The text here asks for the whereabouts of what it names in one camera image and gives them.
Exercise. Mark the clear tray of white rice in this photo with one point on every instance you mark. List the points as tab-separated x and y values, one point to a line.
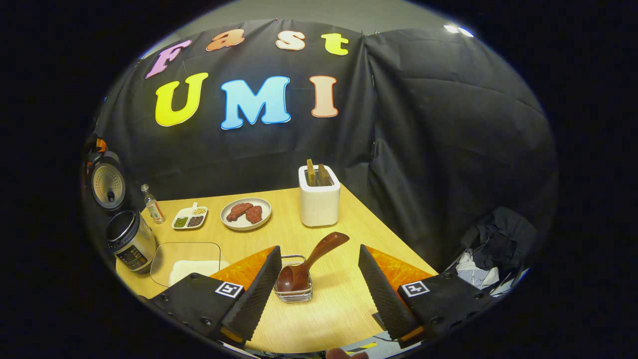
189	269

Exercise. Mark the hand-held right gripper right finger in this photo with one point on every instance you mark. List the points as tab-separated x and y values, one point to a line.
381	294

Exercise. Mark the white toaster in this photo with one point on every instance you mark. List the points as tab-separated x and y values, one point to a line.
319	207

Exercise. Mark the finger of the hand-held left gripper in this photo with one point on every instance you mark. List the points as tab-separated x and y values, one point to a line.
100	145

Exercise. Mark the white cloth pile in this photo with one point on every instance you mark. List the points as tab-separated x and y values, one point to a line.
478	274

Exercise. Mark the red meat piece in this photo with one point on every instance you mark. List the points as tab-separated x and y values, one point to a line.
239	211
254	214

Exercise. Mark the white round plate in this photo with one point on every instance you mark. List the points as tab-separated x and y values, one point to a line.
264	219

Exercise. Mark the white divided bean dish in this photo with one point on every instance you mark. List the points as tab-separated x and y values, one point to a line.
189	219

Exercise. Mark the dark cloth pile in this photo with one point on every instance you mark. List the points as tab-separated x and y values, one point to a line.
506	234

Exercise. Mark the dark grey rice cooker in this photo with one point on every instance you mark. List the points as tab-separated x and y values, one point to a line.
132	244

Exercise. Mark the brown wooden spoon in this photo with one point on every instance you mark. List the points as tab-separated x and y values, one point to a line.
294	279

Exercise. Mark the black backdrop cloth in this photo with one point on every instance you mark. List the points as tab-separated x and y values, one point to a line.
448	124

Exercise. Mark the small clear bottle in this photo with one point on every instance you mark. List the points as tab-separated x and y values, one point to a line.
153	207

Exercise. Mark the brown toast slice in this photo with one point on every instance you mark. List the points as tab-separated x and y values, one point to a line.
311	173
325	175

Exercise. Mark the ceiling light panel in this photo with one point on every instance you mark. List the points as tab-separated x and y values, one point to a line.
457	30

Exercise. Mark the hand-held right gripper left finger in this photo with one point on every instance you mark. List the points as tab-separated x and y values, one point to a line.
256	296

